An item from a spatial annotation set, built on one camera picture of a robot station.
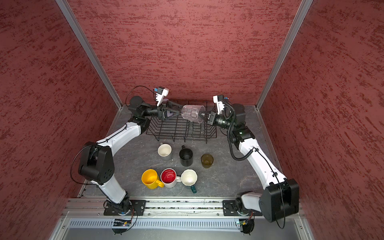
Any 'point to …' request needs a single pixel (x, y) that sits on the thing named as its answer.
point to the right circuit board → (248, 225)
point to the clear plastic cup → (195, 113)
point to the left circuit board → (121, 225)
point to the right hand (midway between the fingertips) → (196, 117)
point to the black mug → (186, 155)
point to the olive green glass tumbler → (206, 160)
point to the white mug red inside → (168, 177)
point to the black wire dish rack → (177, 128)
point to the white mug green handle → (189, 177)
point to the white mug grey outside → (165, 150)
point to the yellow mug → (149, 177)
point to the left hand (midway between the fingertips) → (181, 112)
